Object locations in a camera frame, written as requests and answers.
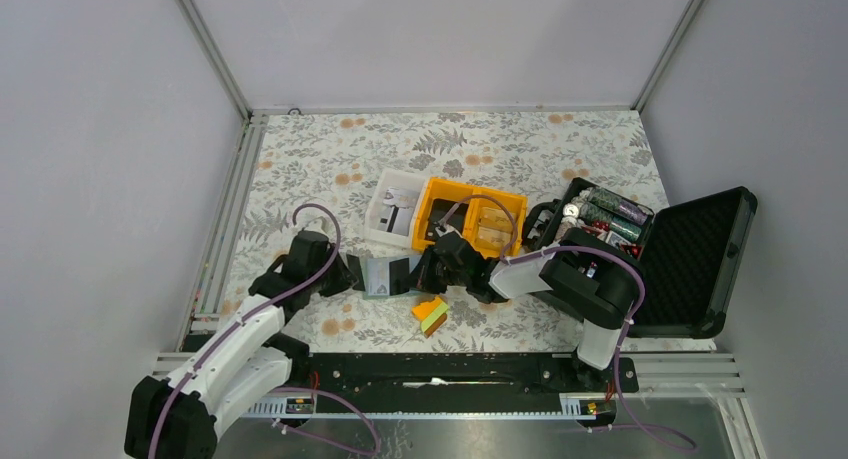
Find black credit card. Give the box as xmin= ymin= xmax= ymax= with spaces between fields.
xmin=425 ymin=199 xmax=469 ymax=240
xmin=389 ymin=257 xmax=411 ymax=296

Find yellow plastic divided bin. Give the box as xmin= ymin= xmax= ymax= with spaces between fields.
xmin=411 ymin=177 xmax=528 ymax=258

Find green card holder wallet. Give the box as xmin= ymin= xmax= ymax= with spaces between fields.
xmin=363 ymin=254 xmax=421 ymax=299

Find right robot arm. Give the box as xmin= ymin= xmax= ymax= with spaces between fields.
xmin=404 ymin=228 xmax=647 ymax=391

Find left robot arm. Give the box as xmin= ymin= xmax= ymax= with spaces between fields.
xmin=124 ymin=231 xmax=353 ymax=458

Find orange green sticky notes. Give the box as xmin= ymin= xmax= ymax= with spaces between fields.
xmin=411 ymin=296 xmax=449 ymax=337

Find white plastic bin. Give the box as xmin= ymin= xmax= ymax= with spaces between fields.
xmin=363 ymin=168 xmax=429 ymax=248

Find black poker chip case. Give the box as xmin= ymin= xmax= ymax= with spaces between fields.
xmin=522 ymin=178 xmax=758 ymax=339

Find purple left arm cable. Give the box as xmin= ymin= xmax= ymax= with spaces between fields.
xmin=146 ymin=203 xmax=382 ymax=459

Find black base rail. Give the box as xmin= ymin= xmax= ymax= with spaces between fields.
xmin=265 ymin=333 xmax=639 ymax=419

